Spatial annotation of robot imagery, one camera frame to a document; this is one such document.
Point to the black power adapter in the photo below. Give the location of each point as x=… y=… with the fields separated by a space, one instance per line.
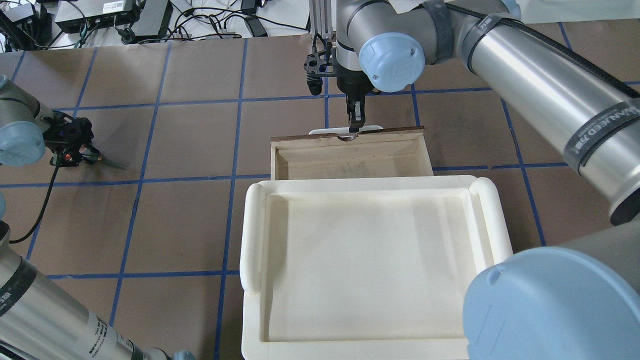
x=154 y=20

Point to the orange grey scissors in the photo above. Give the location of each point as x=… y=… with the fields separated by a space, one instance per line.
x=102 y=161

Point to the white plastic tray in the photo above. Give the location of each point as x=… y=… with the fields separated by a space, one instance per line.
x=365 y=268

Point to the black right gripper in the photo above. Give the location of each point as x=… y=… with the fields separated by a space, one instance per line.
x=353 y=85

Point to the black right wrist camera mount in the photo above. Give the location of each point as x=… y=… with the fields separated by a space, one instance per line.
x=319 y=64

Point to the wooden drawer with white handle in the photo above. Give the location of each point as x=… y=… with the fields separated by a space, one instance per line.
x=377 y=153

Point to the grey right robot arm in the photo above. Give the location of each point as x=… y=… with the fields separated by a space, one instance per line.
x=557 y=135

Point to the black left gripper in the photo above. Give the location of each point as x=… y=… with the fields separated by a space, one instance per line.
x=79 y=134

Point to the aluminium frame post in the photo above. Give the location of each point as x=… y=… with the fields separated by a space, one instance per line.
x=320 y=16

